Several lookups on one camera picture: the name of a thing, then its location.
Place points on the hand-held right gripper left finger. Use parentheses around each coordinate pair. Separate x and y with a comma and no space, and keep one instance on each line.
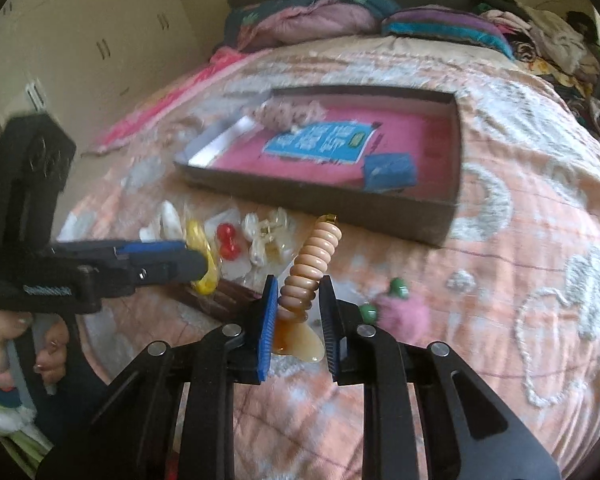
(265,330)

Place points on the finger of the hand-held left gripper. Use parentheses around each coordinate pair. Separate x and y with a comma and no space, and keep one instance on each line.
(150,248)
(180,265)

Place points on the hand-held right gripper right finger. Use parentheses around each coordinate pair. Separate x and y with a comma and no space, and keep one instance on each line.
(330,330)

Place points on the red bead earrings packet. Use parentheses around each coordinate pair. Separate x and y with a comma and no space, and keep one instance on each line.
(227,240)

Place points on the brown jewelry box pink lining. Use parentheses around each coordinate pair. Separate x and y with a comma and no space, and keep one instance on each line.
(330,210)

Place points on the person's left forearm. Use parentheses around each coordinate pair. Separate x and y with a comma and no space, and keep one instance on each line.
(2,417)

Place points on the person's left hand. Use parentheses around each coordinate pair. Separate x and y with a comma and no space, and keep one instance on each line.
(2,340)

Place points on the yellow earrings packet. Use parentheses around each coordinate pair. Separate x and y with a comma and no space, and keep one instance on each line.
(202,260)

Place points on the amber translucent hair clip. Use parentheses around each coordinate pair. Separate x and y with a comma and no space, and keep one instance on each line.
(300,342)

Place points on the white shell earrings packet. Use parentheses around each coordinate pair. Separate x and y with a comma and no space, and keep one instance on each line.
(169,220)

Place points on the pink pom-pom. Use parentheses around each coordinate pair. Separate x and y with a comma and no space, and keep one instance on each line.
(405,315)

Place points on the green bead earrings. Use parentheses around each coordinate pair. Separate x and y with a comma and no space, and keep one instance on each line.
(399,289)

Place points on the white pearl earrings packet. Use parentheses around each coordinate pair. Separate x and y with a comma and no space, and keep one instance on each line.
(265,240)

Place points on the pink printed blanket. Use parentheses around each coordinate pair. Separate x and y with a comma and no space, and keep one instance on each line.
(145,120)

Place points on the small blue box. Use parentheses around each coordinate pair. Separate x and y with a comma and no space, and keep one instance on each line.
(389,172)

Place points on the cream wardrobe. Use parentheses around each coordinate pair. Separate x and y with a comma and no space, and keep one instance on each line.
(95,35)

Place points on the blue printed card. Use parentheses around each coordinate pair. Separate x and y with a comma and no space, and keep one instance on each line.
(320,142)

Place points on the pink purple folded blanket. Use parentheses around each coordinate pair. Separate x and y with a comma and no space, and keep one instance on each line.
(260,12)

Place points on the pink ruffled pillow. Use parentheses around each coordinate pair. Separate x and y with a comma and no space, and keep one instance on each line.
(320,22)

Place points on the purple teal striped pillow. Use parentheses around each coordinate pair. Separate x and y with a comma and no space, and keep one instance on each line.
(445,27)

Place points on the pile of clothes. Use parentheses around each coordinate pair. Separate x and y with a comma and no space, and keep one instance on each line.
(550,40)

